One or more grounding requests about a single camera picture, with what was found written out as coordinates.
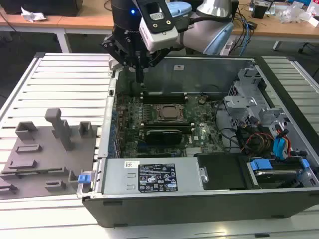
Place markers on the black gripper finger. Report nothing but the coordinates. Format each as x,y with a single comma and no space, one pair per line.
155,58
122,56

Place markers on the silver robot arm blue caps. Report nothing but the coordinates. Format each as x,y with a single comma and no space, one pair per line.
199,35

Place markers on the black RAM slot bank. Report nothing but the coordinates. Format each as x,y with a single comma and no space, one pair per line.
164,98
167,127

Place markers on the grey case latch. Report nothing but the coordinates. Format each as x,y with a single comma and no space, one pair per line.
113,65

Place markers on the wooden desk white legs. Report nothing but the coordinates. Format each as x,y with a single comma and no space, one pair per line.
87,20

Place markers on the CPU with silver top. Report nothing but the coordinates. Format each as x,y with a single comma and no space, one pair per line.
170,111

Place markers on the round coin battery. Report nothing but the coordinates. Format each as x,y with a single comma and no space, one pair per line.
202,100

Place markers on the white power strip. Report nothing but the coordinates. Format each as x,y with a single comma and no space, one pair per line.
227,47

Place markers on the green motherboard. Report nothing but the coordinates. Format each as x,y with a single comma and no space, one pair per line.
199,119

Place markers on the large black device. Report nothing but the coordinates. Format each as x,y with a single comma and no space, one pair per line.
49,7

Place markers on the black graphics card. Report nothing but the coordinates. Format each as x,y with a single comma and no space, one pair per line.
163,137

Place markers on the crumpled white paper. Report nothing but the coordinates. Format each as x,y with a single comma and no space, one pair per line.
32,15

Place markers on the tall black box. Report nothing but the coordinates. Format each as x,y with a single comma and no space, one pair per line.
235,10

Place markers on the silver metal drive cage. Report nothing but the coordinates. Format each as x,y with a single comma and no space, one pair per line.
239,102

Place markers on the small black adapter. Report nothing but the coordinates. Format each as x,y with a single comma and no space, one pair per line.
253,25

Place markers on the small black box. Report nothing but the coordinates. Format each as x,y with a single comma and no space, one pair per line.
259,11

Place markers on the silver power supply with label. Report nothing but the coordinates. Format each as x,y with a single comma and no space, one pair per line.
117,174

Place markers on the grey parts rack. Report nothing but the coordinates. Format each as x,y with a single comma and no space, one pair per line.
45,154

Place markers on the blue latch tab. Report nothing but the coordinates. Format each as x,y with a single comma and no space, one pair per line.
83,179

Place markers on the black plastic shroud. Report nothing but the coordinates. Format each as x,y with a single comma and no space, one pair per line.
221,171

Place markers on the clear plastic bags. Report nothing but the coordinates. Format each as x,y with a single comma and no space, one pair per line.
294,12

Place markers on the black open PC case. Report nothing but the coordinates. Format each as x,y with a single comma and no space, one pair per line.
199,211

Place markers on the hard disk in blue carrier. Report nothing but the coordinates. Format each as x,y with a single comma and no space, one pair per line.
274,174

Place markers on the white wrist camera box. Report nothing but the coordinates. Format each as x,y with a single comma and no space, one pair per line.
162,39

